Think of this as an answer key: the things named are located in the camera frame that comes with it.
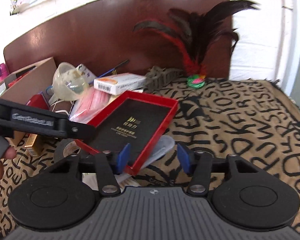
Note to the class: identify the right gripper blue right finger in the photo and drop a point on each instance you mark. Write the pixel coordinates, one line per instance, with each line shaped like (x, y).
(184, 157)

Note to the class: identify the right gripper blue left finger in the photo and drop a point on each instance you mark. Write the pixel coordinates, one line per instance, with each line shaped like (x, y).
(123, 159)

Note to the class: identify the red tray box black insert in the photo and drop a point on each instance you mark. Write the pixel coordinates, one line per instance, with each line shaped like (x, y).
(136, 118)

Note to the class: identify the black tape roll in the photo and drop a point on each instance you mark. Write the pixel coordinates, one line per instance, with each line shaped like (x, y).
(65, 148)

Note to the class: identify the cotton swab bag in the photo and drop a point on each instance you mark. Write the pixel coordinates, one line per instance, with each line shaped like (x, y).
(164, 145)

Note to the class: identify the cardboard storage box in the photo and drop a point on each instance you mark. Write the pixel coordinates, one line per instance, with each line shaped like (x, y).
(22, 84)

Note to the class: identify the small red box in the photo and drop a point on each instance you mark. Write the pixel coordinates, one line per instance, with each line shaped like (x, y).
(38, 101)

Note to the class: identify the gold slim box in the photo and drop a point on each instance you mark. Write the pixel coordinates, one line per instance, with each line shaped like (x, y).
(34, 145)

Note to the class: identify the pink bottle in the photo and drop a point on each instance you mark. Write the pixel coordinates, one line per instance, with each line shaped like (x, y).
(3, 71)

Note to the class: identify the pink packet plastic bag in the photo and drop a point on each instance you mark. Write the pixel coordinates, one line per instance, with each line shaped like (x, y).
(90, 105)

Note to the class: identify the white orange medicine box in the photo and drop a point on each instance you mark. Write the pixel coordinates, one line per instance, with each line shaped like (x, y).
(117, 84)

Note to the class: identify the clear plastic funnel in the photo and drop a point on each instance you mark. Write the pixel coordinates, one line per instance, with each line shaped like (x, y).
(68, 84)

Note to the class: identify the grey hair claw clip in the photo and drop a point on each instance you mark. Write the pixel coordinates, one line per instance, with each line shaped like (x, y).
(157, 77)

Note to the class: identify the blue black pen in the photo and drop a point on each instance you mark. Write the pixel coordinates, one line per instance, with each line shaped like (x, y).
(113, 70)

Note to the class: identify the white patterned pouch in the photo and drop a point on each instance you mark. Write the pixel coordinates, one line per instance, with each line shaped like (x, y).
(87, 75)

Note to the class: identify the black red feather toy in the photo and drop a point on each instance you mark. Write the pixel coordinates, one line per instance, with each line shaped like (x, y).
(194, 33)

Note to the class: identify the brown wooden headboard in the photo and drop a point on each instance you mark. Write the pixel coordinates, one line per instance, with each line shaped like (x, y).
(100, 35)

